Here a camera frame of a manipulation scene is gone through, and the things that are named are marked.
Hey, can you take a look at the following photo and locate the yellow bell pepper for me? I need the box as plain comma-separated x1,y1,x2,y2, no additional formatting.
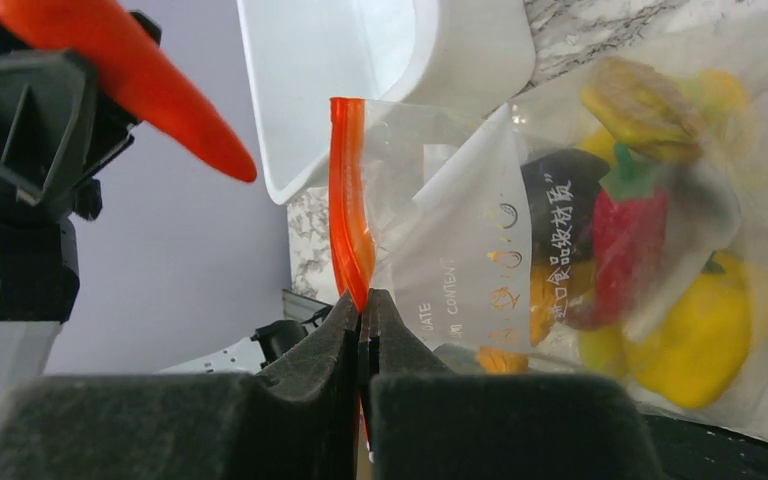
624,252,768,410

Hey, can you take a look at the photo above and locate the clear zip bag orange zipper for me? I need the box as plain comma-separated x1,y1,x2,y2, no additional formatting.
328,11,768,427

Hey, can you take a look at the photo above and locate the small orange food piece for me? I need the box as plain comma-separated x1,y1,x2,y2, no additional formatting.
476,261,596,374

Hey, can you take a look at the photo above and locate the beige mushroom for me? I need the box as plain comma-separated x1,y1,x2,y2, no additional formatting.
580,56,743,333

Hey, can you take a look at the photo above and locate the large yellow banana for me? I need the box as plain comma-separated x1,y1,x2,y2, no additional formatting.
579,69,753,379

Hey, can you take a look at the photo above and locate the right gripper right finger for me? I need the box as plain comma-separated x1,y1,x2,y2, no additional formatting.
362,290,663,479

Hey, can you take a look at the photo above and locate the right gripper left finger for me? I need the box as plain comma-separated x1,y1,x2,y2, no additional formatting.
0,297,359,479

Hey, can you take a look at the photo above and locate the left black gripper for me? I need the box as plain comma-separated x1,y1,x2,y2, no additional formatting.
0,9,163,230

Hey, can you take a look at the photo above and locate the red chili pepper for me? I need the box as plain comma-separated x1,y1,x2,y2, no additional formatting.
567,143,669,331

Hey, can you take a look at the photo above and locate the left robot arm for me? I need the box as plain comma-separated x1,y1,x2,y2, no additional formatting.
0,25,137,401

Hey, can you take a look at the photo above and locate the white plastic bin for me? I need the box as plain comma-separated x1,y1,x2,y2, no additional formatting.
237,0,536,205

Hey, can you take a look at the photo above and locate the orange carrot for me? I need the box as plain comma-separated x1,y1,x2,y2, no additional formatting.
0,0,257,183

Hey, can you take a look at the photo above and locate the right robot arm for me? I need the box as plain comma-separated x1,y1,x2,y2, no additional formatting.
0,290,665,479

